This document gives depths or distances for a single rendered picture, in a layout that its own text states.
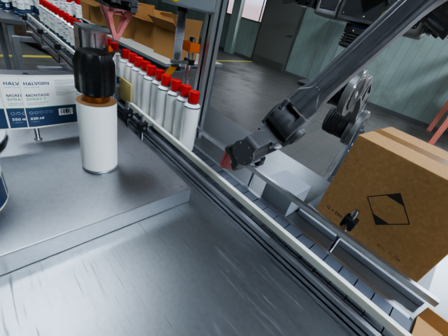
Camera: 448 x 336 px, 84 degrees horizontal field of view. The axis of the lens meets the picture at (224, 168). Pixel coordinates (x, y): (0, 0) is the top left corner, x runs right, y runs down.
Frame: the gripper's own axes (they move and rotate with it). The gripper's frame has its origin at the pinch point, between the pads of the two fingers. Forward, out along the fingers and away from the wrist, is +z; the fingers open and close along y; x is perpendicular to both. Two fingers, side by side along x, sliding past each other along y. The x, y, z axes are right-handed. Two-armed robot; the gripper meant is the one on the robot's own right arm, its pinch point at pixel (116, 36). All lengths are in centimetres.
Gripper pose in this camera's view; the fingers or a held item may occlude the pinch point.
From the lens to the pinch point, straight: 78.0
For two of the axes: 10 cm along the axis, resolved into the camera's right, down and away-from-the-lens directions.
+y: 6.8, 5.2, -5.2
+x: 7.0, -2.3, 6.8
